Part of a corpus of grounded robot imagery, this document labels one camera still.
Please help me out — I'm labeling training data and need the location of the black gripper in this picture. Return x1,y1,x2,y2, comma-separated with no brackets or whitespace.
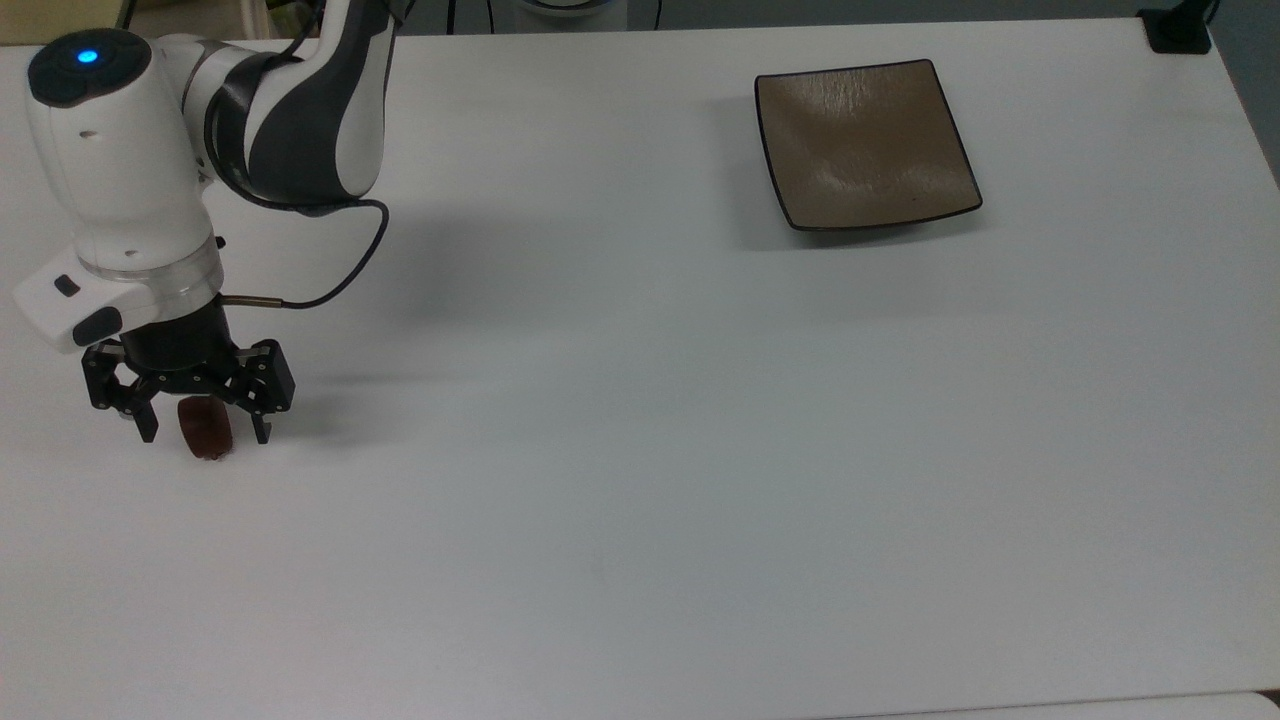
81,298,297,445

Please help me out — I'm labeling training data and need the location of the small red-brown round food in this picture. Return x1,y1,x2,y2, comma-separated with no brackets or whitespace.
178,397,235,462

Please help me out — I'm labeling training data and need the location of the brown square ceramic plate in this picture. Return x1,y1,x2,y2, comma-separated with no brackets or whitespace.
753,59,984,233

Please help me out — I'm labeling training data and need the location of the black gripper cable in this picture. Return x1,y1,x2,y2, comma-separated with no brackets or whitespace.
205,50,391,311

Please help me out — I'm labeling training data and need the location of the black corner camera mount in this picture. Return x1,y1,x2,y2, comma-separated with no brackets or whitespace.
1138,0,1215,55

